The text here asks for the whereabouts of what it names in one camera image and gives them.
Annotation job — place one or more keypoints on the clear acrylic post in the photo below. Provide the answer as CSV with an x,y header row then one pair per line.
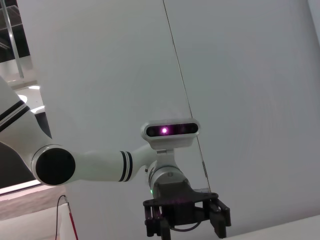
x,y
15,45

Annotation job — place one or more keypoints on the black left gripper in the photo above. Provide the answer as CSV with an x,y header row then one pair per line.
x,y
180,197

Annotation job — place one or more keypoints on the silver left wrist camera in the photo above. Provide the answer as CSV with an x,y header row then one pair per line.
x,y
170,143

